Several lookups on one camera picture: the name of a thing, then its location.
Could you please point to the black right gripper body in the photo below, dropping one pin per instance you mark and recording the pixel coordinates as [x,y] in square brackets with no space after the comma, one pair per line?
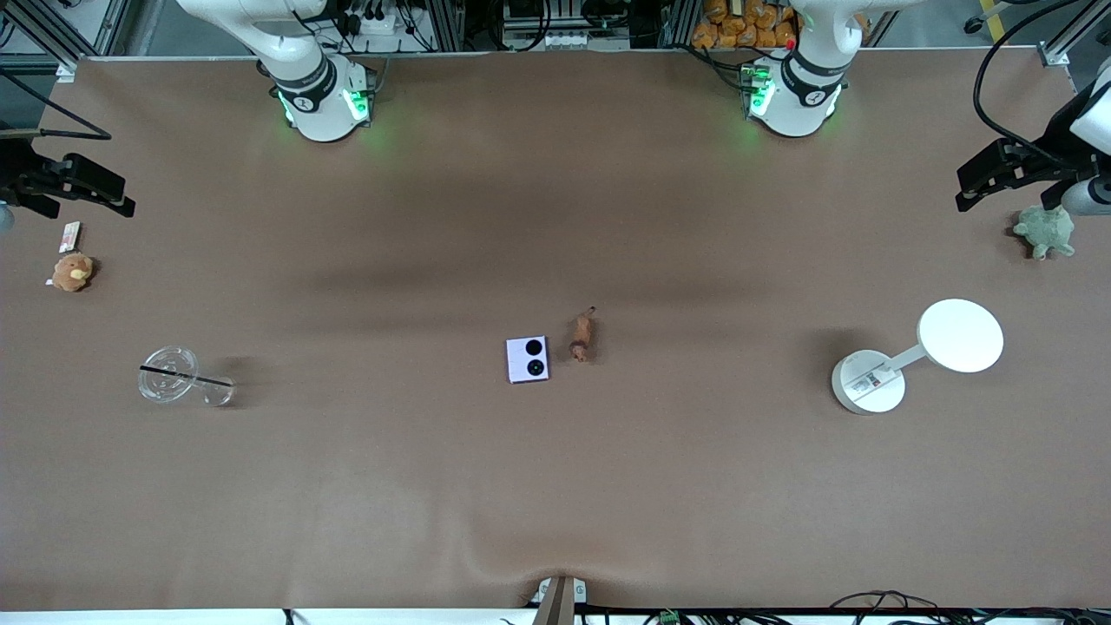
[14,169]

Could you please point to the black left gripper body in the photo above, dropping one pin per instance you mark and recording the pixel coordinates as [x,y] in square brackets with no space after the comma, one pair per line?
[1055,143]

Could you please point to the brown lion statue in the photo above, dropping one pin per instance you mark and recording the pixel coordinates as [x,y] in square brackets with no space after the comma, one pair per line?
[582,337]

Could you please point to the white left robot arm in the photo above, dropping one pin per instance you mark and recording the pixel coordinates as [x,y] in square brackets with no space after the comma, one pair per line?
[803,87]

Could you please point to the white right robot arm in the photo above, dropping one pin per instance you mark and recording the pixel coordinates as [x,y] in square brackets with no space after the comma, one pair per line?
[317,82]

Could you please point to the small printed card packet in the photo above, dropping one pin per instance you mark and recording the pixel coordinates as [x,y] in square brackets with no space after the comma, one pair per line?
[69,236]

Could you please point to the green turtle plush toy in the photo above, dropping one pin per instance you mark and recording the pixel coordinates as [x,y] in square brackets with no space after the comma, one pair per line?
[1046,231]

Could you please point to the brown plush toy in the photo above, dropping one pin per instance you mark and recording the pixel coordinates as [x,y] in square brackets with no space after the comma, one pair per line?
[72,272]

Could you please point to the white round desk lamp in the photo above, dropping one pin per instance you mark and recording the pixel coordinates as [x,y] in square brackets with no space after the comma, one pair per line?
[955,338]

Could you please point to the clear plastic cup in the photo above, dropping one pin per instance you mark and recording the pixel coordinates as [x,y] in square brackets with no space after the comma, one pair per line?
[169,375]

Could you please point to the black drinking straw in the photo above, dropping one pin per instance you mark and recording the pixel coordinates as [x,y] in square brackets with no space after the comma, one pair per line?
[187,376]

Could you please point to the orange plush toy pile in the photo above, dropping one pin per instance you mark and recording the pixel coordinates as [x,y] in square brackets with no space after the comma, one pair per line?
[746,22]

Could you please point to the white power strip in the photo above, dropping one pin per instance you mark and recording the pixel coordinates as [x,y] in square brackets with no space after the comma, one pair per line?
[375,22]

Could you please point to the aluminium frame post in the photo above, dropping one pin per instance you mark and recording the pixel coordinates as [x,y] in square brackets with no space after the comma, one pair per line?
[1072,39]
[61,39]

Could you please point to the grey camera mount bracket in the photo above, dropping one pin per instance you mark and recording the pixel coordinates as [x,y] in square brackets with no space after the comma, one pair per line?
[560,599]

